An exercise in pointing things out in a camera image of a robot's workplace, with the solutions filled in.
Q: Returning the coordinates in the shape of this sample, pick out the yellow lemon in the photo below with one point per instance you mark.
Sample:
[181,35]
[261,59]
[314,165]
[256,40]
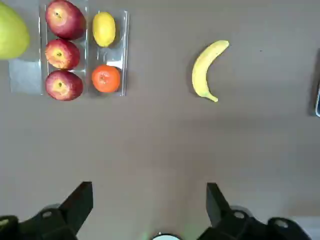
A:
[104,28]

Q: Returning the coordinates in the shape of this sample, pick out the large green pomelo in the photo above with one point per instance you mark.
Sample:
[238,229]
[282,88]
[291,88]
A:
[11,35]

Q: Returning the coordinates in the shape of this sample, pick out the silver black kitchen scale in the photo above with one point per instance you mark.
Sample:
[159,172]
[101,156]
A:
[317,82]

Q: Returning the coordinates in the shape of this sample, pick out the clear acrylic fruit shelf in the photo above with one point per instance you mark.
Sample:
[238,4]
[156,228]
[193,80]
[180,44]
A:
[25,75]

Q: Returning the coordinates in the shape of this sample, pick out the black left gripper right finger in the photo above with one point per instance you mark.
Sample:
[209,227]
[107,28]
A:
[220,210]

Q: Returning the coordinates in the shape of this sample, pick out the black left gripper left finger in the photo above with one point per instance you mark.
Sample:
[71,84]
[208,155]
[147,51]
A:
[72,207]

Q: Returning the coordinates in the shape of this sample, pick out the orange mandarin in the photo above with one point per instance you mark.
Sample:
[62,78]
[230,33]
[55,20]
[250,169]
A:
[106,78]

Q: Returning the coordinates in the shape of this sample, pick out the red apple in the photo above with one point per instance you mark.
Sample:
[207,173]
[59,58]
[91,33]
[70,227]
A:
[62,53]
[63,85]
[65,20]

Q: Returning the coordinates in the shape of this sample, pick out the yellow banana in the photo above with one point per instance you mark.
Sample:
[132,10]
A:
[200,72]

